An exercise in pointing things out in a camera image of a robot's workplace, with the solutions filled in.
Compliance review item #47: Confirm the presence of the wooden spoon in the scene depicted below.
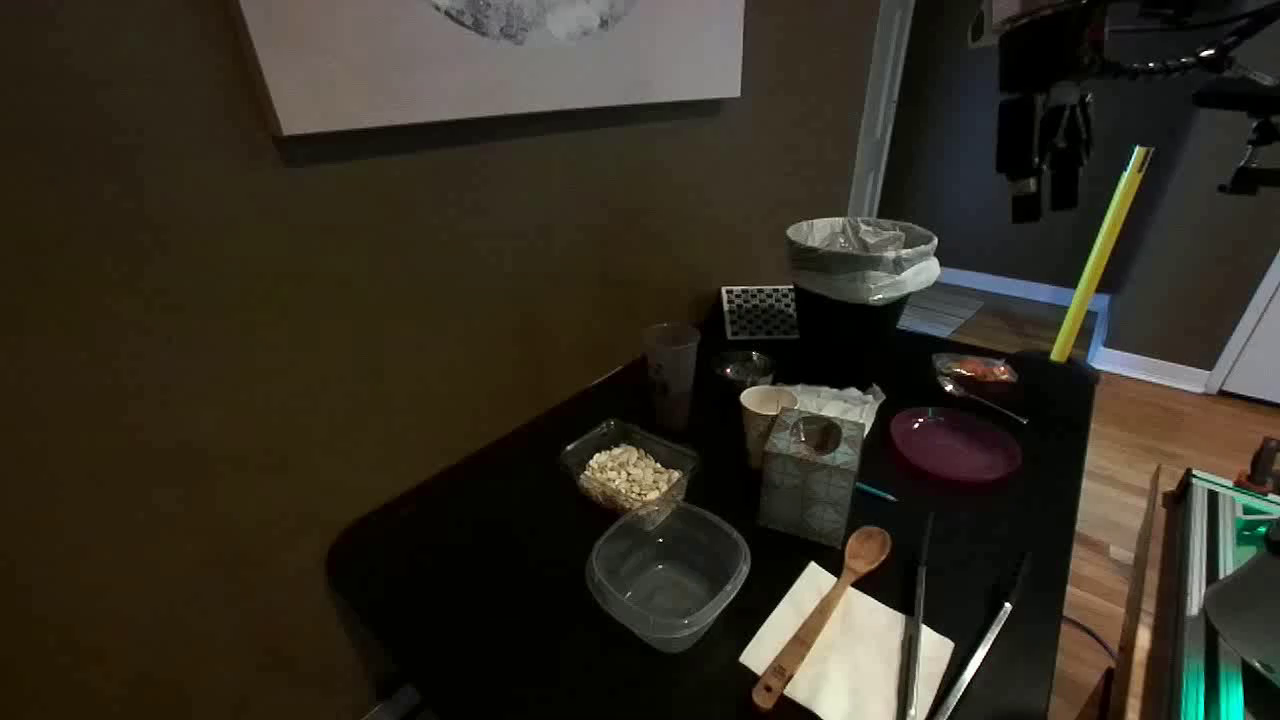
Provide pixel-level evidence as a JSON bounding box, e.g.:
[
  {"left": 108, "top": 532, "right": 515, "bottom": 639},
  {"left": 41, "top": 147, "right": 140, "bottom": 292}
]
[{"left": 750, "top": 520, "right": 898, "bottom": 710}]

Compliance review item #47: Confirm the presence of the dark translucent plastic cup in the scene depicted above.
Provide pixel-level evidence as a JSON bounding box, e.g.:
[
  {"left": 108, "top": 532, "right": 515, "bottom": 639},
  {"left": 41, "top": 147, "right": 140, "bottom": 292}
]
[{"left": 639, "top": 315, "right": 705, "bottom": 436}]

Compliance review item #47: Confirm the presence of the small metal bowl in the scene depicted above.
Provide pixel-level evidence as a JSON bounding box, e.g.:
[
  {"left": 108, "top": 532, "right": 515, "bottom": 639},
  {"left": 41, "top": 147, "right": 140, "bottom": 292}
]
[{"left": 716, "top": 347, "right": 780, "bottom": 390}]

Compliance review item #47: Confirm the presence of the white door trim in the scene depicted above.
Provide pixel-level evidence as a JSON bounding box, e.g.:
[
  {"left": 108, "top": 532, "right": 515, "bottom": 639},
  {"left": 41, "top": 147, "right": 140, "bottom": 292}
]
[{"left": 843, "top": 0, "right": 926, "bottom": 224}]

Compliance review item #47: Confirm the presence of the metal spoon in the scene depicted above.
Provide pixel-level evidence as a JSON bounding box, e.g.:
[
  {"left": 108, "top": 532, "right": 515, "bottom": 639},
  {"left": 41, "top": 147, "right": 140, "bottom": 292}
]
[{"left": 937, "top": 373, "right": 1032, "bottom": 431}]

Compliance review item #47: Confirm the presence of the empty clear plastic container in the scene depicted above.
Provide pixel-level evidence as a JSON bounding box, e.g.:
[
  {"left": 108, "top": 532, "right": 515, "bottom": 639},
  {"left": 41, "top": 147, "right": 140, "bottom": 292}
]
[{"left": 582, "top": 498, "right": 755, "bottom": 656}]

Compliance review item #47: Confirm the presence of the green lit aluminium frame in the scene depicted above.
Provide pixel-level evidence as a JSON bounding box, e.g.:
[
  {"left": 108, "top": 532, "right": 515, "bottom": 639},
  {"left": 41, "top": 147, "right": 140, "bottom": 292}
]
[{"left": 1174, "top": 464, "right": 1280, "bottom": 720}]

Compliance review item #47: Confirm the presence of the white paper cup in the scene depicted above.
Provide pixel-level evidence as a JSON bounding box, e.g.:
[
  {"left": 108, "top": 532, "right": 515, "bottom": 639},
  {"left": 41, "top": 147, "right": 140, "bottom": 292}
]
[{"left": 738, "top": 380, "right": 800, "bottom": 471}]

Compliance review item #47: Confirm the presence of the crumpled white tissue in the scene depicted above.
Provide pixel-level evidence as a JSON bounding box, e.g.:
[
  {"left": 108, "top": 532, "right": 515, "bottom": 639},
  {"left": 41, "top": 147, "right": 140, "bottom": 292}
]
[{"left": 778, "top": 380, "right": 889, "bottom": 436}]

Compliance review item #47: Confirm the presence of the clear container with nuts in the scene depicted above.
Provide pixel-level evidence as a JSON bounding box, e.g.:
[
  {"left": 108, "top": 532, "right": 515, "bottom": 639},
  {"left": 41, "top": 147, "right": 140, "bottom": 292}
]
[{"left": 557, "top": 415, "right": 700, "bottom": 532}]

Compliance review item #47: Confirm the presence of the white framed wall picture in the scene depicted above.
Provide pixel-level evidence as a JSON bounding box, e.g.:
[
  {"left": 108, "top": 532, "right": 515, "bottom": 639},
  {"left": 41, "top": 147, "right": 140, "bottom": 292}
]
[{"left": 236, "top": 0, "right": 752, "bottom": 140}]

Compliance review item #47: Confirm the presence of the yellow green long stick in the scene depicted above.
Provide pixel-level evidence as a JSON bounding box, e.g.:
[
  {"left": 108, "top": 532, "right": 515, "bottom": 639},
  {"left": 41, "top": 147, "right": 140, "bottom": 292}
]
[{"left": 1048, "top": 140, "right": 1162, "bottom": 367}]

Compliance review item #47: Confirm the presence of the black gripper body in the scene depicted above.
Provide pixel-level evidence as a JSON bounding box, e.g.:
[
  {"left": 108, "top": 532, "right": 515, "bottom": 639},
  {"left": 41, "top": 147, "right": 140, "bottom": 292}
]
[{"left": 995, "top": 13, "right": 1105, "bottom": 105}]

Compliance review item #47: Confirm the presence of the purple plate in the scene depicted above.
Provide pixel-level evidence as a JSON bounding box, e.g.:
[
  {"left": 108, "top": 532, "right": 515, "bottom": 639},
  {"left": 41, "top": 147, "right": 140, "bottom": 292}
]
[{"left": 889, "top": 403, "right": 1028, "bottom": 489}]

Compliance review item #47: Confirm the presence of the black white checkerboard card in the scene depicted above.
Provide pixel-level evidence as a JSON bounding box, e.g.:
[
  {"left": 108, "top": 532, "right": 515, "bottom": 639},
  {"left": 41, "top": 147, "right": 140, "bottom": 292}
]
[{"left": 716, "top": 280, "right": 805, "bottom": 345}]

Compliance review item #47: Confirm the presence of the trash bin with white liner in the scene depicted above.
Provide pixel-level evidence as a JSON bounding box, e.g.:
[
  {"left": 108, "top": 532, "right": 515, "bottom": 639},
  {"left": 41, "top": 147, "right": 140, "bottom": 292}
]
[{"left": 780, "top": 213, "right": 946, "bottom": 384}]

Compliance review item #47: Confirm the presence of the black office chair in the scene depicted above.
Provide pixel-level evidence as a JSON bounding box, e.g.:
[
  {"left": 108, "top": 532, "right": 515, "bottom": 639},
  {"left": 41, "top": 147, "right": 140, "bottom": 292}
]
[{"left": 1189, "top": 71, "right": 1280, "bottom": 199}]

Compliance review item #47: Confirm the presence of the white paper napkin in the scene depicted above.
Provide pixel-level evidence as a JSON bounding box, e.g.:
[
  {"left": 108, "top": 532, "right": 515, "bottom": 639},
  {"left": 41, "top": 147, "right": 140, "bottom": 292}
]
[{"left": 738, "top": 554, "right": 959, "bottom": 720}]

